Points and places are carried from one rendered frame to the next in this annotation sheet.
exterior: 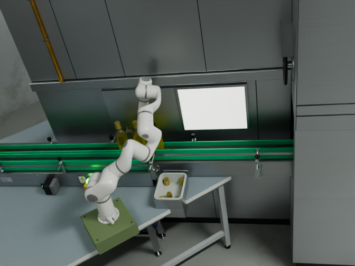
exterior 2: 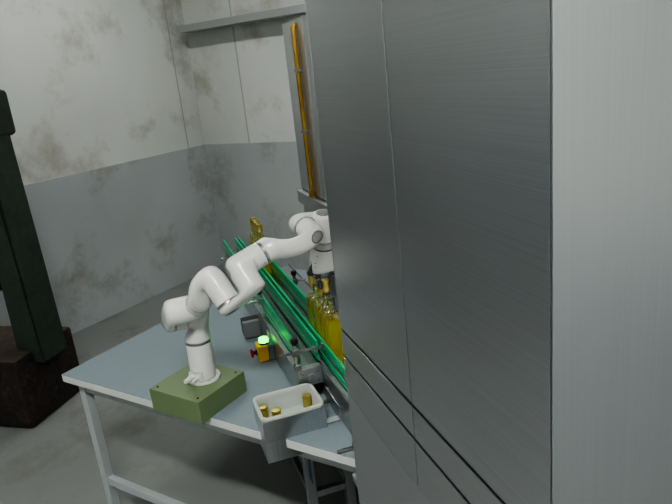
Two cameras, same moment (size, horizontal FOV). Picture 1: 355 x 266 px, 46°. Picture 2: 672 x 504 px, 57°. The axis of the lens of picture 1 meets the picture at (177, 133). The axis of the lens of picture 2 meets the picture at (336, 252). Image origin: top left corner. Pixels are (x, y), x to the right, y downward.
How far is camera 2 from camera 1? 2.01 m
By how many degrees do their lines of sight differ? 54
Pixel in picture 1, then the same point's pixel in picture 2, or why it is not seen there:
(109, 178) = (173, 302)
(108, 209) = (192, 361)
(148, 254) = not seen: outside the picture
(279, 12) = not seen: hidden behind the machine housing
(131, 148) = (200, 276)
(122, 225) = (189, 394)
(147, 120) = (244, 253)
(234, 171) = not seen: hidden behind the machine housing
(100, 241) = (155, 390)
